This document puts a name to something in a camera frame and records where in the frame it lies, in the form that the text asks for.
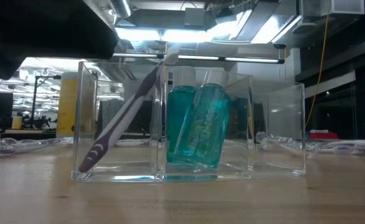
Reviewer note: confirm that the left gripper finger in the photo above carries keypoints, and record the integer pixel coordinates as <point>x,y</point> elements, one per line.
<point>89,37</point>
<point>0,63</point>

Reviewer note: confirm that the purple white toothbrush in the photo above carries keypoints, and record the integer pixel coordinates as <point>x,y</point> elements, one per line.
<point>120,121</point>

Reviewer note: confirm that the teal mouthwash bottle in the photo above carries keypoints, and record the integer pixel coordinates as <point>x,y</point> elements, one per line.
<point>177,118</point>
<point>204,130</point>

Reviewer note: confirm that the clear acrylic organizer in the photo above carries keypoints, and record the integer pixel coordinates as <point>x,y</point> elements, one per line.
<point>123,178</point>

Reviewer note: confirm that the orange toothbrush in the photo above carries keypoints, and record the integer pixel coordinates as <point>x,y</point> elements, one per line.
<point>313,149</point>

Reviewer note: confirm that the black stand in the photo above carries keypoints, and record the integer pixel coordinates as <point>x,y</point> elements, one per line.
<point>34,102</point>

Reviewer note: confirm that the small yellow container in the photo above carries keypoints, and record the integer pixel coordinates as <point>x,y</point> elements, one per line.
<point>17,123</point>

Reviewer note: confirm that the yellow wipes canister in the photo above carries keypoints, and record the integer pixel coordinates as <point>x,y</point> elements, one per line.
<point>66,105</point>

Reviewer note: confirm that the background workbench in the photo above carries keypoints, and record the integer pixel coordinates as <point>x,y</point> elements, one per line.
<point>30,133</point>

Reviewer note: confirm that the long ceiling light bar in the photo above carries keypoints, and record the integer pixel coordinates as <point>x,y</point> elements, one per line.
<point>251,59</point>

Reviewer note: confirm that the white flat box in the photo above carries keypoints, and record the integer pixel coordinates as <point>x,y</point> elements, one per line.
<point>319,131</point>

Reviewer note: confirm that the white vent box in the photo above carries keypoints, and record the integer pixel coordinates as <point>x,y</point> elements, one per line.
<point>341,6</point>

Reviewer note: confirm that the red box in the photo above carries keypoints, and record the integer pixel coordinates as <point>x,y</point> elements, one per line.
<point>324,135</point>

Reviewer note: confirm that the round metal duct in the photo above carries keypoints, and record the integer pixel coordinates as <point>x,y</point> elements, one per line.
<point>121,7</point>

